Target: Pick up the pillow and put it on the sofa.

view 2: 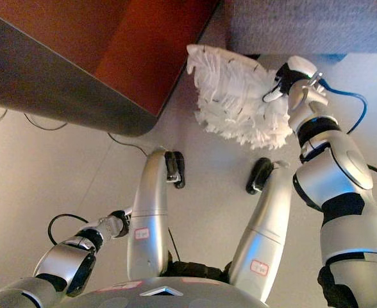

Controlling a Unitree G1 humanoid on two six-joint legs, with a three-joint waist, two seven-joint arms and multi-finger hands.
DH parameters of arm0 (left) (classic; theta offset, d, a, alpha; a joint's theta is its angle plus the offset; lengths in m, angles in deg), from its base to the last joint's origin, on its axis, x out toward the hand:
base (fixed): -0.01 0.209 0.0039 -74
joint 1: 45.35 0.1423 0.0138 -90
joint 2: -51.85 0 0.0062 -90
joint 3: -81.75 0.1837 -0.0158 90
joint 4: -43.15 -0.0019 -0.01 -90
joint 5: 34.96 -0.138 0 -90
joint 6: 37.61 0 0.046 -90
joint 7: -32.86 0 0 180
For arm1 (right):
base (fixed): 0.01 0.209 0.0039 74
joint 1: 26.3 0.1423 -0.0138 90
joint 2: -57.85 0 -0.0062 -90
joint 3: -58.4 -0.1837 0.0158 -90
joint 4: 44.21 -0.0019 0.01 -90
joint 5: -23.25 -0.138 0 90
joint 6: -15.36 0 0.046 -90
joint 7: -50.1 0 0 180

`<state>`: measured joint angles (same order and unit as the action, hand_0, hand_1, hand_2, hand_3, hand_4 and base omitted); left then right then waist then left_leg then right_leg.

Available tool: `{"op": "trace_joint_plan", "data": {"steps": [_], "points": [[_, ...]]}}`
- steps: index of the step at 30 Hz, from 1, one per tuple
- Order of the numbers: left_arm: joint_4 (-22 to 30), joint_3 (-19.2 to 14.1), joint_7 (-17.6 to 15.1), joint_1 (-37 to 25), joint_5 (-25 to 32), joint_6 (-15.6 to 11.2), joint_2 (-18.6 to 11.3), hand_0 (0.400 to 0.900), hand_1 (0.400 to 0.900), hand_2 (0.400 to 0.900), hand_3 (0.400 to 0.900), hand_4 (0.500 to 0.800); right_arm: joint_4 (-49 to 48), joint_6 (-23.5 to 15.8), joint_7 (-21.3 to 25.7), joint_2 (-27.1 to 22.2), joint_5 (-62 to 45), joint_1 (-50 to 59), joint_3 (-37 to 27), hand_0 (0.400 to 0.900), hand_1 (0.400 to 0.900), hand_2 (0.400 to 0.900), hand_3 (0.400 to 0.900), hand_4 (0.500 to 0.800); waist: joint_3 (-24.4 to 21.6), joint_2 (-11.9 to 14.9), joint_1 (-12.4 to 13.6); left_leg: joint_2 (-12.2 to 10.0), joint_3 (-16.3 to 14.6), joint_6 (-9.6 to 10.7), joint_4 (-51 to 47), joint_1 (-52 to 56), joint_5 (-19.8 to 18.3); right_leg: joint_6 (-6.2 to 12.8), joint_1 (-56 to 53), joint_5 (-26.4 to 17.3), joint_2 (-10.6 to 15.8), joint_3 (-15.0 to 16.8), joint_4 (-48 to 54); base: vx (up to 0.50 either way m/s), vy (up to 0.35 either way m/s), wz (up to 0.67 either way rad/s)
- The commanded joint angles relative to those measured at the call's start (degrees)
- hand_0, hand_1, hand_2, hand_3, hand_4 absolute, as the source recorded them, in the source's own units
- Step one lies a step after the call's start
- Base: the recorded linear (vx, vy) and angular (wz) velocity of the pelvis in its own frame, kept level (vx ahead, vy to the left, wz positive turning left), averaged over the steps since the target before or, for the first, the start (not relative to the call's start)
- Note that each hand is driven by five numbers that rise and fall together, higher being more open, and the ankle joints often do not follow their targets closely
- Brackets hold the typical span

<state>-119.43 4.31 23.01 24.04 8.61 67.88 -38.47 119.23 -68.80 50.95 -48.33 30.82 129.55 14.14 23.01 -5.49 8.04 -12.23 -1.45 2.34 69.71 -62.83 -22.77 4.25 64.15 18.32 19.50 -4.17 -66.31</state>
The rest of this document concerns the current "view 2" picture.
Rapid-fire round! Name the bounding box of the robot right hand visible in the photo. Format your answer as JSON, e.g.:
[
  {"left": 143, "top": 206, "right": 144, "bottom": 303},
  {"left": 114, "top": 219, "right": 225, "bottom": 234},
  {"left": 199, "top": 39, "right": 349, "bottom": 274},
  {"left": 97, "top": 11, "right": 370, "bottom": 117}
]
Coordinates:
[{"left": 262, "top": 55, "right": 319, "bottom": 103}]

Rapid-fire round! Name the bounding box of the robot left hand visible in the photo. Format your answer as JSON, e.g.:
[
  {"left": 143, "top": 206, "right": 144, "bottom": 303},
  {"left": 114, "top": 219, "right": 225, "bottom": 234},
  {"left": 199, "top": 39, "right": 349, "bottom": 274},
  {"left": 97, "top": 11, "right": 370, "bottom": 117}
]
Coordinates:
[{"left": 106, "top": 206, "right": 135, "bottom": 240}]

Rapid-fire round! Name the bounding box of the white fringed throw pillow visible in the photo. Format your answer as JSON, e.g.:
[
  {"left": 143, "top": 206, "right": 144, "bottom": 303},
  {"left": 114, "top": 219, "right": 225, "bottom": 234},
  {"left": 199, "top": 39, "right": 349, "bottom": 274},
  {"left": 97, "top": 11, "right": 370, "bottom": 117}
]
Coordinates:
[{"left": 185, "top": 44, "right": 297, "bottom": 151}]

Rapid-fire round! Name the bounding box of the silver robot left leg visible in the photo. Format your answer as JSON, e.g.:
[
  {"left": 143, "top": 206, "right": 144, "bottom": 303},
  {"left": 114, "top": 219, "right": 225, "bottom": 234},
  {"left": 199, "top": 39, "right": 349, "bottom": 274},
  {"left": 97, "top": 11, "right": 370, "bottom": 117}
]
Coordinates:
[{"left": 126, "top": 147, "right": 171, "bottom": 280}]

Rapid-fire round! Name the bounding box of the silver robot leg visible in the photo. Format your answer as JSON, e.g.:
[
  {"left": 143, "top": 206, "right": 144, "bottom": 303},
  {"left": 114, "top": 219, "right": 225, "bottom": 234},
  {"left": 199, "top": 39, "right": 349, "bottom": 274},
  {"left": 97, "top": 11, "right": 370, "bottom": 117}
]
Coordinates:
[
  {"left": 126, "top": 147, "right": 171, "bottom": 280},
  {"left": 228, "top": 159, "right": 294, "bottom": 304}
]

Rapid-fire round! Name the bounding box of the grey fabric armchair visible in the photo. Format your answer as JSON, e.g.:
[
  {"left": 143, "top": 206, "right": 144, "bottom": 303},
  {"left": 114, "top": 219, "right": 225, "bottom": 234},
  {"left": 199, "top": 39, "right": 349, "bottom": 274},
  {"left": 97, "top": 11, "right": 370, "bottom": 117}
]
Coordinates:
[{"left": 228, "top": 0, "right": 377, "bottom": 61}]

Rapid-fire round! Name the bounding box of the black robot left foot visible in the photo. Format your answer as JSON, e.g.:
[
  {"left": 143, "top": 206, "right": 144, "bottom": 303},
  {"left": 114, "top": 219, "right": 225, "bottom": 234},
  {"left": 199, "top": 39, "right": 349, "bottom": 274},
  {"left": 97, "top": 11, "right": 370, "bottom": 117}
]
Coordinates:
[{"left": 163, "top": 148, "right": 187, "bottom": 191}]

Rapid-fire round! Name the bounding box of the black robot foot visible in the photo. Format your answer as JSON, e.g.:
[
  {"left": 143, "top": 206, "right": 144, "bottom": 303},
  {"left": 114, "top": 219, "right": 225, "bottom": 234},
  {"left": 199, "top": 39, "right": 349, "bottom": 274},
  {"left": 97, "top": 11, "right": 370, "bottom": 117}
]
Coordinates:
[
  {"left": 245, "top": 157, "right": 276, "bottom": 195},
  {"left": 163, "top": 148, "right": 187, "bottom": 191}
]

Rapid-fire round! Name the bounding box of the grey robot torso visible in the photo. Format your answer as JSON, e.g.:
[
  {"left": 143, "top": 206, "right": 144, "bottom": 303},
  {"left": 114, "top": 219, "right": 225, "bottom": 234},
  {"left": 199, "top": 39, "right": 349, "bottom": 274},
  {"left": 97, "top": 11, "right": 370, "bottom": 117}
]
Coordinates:
[{"left": 46, "top": 259, "right": 270, "bottom": 308}]

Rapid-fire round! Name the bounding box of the black robot right foot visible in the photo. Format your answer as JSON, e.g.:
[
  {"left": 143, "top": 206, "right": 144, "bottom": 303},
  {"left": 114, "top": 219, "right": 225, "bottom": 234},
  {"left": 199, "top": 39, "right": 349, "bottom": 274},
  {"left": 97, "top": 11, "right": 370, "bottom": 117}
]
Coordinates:
[{"left": 245, "top": 157, "right": 276, "bottom": 195}]

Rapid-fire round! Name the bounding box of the silver robot right leg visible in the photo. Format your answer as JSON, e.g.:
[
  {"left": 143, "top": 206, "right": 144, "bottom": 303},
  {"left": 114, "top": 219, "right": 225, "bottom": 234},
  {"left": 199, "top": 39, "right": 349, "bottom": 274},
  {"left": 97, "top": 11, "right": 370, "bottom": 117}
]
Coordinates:
[{"left": 228, "top": 159, "right": 294, "bottom": 304}]

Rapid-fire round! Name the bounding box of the dark wooden desk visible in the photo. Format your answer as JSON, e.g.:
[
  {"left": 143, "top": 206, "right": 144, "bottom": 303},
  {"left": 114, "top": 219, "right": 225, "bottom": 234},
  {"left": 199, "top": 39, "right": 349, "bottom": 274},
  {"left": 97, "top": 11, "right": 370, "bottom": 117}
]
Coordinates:
[{"left": 0, "top": 0, "right": 223, "bottom": 139}]

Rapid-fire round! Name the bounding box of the blue cable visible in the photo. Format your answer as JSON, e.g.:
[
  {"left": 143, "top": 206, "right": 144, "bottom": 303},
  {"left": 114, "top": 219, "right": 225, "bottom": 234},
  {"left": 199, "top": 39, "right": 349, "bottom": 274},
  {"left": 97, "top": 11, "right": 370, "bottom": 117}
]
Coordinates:
[{"left": 315, "top": 78, "right": 369, "bottom": 136}]

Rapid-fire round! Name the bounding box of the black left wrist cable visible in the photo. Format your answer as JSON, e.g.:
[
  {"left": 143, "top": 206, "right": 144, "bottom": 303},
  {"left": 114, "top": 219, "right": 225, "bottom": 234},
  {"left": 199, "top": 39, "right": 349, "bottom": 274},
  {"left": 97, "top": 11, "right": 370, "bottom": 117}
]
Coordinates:
[{"left": 47, "top": 214, "right": 90, "bottom": 248}]

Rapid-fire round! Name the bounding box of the thin black floor cable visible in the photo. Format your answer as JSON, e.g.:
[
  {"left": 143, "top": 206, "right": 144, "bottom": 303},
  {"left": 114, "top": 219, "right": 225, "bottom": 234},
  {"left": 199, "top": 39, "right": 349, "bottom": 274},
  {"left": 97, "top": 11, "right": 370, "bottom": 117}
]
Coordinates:
[
  {"left": 0, "top": 108, "right": 69, "bottom": 132},
  {"left": 107, "top": 132, "right": 149, "bottom": 158}
]

